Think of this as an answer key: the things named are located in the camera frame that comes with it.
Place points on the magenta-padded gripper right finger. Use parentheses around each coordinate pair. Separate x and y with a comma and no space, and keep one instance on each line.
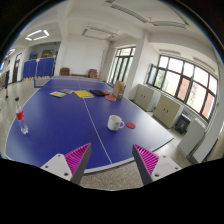
(146,160)

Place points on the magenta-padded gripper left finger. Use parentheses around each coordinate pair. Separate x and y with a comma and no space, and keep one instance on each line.
(77,159)

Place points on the clear bottle with red label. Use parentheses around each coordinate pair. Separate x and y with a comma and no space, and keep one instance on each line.
(20,115)

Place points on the flat round red coaster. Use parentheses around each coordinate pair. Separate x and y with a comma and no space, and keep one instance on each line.
(130,125)

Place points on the white low cabinet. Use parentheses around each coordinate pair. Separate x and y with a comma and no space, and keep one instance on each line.
(190,137)

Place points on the white mug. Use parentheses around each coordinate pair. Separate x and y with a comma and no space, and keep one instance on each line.
(114,122)

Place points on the black bin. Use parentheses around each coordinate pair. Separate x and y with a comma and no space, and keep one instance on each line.
(182,124)

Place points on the cream two-door cabinet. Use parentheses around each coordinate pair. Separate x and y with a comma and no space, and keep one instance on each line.
(166,111)
(145,97)

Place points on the small yellow and blue book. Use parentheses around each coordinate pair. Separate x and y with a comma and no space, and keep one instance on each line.
(58,94)

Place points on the grey pink booklet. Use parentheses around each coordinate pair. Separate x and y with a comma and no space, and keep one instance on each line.
(67,90)

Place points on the red table tennis paddle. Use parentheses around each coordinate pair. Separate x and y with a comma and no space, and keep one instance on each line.
(111,98)
(105,92)

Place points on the black paddle case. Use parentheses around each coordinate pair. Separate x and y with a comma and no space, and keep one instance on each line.
(97,92)

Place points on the brown paper bag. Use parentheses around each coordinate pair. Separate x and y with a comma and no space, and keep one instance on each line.
(118,89)

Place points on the wide dark-framed window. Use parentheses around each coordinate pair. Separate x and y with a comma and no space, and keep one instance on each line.
(186,85)

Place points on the brown armchair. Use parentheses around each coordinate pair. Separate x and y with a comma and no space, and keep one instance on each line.
(64,71)
(93,73)

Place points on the tall dark-framed window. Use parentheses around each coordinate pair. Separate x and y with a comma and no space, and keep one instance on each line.
(121,65)

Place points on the blue partition panels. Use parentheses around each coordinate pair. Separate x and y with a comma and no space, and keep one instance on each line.
(38,67)

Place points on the person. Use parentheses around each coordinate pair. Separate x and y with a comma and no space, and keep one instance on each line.
(7,78)

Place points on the dark door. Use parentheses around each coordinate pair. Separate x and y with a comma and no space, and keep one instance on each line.
(16,68)

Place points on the ceiling air conditioner unit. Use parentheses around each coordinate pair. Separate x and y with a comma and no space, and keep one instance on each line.
(99,34)

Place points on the square ceiling light frame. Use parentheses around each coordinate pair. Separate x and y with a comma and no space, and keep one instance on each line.
(46,32)
(10,52)

